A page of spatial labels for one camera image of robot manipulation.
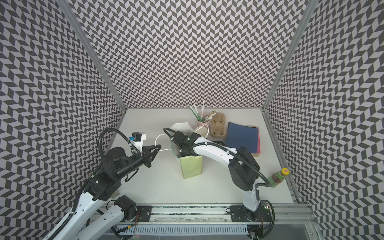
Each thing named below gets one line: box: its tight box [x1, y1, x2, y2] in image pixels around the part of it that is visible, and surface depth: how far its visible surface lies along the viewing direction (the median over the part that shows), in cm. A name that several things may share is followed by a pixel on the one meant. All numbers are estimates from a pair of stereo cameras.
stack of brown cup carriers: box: [210, 112, 227, 138], surface depth 103 cm
